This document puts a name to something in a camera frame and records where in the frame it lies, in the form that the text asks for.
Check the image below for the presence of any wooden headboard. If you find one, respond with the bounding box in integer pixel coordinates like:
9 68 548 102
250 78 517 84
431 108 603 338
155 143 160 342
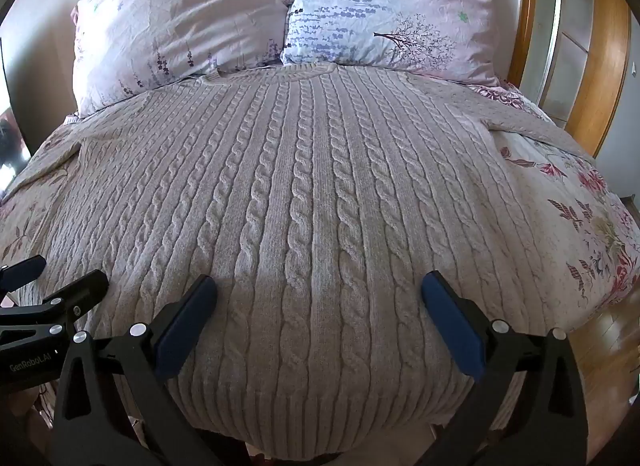
505 0 634 157

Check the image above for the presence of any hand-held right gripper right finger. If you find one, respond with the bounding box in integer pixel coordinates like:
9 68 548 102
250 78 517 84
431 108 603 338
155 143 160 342
421 270 589 466

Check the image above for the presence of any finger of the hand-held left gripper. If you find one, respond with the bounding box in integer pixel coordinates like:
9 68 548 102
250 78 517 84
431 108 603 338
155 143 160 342
0 255 47 295
0 271 110 347

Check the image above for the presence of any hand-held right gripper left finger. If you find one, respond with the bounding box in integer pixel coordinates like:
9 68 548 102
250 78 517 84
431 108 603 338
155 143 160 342
50 275 251 466

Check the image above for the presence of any floral quilt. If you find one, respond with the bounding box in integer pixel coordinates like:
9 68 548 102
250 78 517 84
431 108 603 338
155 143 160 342
0 80 640 447

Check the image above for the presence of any beige cable-knit sweater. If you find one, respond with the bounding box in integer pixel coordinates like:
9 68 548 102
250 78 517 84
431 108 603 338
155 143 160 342
0 62 601 452

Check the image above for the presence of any tree print pillow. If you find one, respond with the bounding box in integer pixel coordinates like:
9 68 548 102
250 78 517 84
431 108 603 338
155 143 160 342
281 0 506 87

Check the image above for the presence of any pale lavender print pillow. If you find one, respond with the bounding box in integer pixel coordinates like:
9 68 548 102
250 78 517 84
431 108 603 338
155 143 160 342
70 0 297 117

